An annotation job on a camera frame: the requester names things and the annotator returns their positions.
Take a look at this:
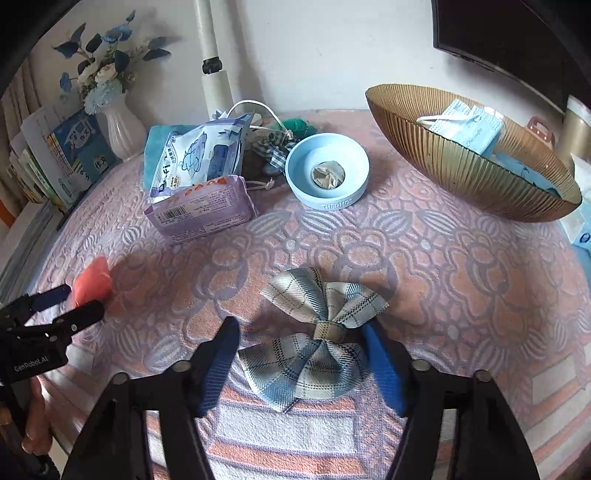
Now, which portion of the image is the plaid fabric bow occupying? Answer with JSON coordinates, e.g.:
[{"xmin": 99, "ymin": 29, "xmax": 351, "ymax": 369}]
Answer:
[{"xmin": 238, "ymin": 267, "xmax": 390, "ymax": 414}]

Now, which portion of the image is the gold thermos bottle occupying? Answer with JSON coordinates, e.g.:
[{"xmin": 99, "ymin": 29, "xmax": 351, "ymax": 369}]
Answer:
[{"xmin": 556, "ymin": 95, "xmax": 591, "ymax": 164}]

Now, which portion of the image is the row of books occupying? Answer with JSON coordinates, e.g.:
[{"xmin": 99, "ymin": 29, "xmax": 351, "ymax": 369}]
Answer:
[{"xmin": 4, "ymin": 106, "xmax": 61, "ymax": 217}]

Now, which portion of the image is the coral pink cloth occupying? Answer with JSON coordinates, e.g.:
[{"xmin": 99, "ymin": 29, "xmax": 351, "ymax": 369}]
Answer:
[{"xmin": 74, "ymin": 256, "xmax": 113, "ymax": 308}]

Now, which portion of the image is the beige curtain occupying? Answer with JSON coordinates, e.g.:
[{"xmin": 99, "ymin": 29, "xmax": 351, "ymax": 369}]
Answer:
[{"xmin": 2, "ymin": 60, "xmax": 47, "ymax": 139}]

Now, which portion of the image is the blue cover book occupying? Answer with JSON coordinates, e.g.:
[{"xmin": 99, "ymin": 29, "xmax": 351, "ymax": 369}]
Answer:
[{"xmin": 46, "ymin": 111, "xmax": 116, "ymax": 195}]

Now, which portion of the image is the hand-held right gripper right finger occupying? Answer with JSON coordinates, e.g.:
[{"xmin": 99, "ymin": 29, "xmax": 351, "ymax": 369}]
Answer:
[{"xmin": 361, "ymin": 323, "xmax": 541, "ymax": 480}]

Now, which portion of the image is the white blue printed packet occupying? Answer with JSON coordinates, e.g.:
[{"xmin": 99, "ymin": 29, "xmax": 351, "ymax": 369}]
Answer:
[{"xmin": 148, "ymin": 113, "xmax": 254, "ymax": 204}]

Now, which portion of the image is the blue white flower bouquet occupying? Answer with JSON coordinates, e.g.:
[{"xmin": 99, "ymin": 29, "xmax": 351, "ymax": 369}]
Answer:
[{"xmin": 52, "ymin": 10, "xmax": 172, "ymax": 116}]

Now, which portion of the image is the dark monitor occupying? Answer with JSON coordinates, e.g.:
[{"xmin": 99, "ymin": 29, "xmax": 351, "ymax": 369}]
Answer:
[{"xmin": 431, "ymin": 0, "xmax": 591, "ymax": 114}]

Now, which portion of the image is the purple packet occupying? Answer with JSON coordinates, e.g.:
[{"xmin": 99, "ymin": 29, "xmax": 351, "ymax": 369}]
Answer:
[{"xmin": 143, "ymin": 174, "xmax": 258, "ymax": 244}]

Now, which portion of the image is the green item clear wrapper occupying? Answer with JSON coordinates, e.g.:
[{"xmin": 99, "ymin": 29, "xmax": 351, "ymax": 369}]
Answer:
[{"xmin": 277, "ymin": 117, "xmax": 317, "ymax": 139}]

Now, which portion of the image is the pink plastic handle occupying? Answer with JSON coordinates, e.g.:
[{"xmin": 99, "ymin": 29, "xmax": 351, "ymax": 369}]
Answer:
[{"xmin": 526, "ymin": 116, "xmax": 557, "ymax": 148}]

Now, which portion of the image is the white ribbed vase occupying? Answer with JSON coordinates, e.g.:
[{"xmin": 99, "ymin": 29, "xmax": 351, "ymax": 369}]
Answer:
[{"xmin": 100, "ymin": 91, "xmax": 147, "ymax": 161}]

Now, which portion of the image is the gold ribbed bowl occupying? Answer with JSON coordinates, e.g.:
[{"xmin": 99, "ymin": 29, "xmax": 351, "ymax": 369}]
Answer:
[{"xmin": 365, "ymin": 84, "xmax": 583, "ymax": 223}]

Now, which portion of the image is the light blue round dish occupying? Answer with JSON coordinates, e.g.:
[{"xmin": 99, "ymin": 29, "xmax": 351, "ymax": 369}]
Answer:
[{"xmin": 285, "ymin": 133, "xmax": 371, "ymax": 210}]

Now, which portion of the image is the beige fabric scrunchie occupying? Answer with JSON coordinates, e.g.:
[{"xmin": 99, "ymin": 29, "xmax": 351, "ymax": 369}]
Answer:
[{"xmin": 311, "ymin": 161, "xmax": 346, "ymax": 190}]

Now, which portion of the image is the white cable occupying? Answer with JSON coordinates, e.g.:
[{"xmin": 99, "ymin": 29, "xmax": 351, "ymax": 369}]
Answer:
[{"xmin": 228, "ymin": 99, "xmax": 278, "ymax": 127}]

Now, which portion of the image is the checked fabric scrunchie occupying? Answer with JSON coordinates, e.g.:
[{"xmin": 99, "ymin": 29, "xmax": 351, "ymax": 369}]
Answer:
[{"xmin": 252, "ymin": 134, "xmax": 296, "ymax": 176}]

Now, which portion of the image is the blue tissue box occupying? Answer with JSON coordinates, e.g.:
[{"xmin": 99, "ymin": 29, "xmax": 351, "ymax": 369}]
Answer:
[{"xmin": 560, "ymin": 154, "xmax": 591, "ymax": 252}]

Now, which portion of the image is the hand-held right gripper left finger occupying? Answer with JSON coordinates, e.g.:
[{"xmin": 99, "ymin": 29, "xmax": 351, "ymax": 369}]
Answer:
[{"xmin": 60, "ymin": 316, "xmax": 242, "ymax": 480}]

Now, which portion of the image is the pink floral blanket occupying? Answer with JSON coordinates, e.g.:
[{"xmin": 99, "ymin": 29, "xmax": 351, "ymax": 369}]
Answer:
[{"xmin": 32, "ymin": 108, "xmax": 591, "ymax": 480}]

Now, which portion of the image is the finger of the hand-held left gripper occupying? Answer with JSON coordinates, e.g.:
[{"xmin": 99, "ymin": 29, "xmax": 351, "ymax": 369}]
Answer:
[
  {"xmin": 0, "ymin": 285, "xmax": 72, "ymax": 320},
  {"xmin": 9, "ymin": 300, "xmax": 106, "ymax": 344}
]

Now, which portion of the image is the white desk lamp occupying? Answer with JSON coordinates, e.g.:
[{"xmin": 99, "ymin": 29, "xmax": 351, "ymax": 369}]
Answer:
[{"xmin": 193, "ymin": 0, "xmax": 236, "ymax": 121}]

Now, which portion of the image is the person's left hand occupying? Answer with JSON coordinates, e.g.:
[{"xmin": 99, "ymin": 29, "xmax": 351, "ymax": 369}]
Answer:
[{"xmin": 23, "ymin": 375, "xmax": 54, "ymax": 457}]

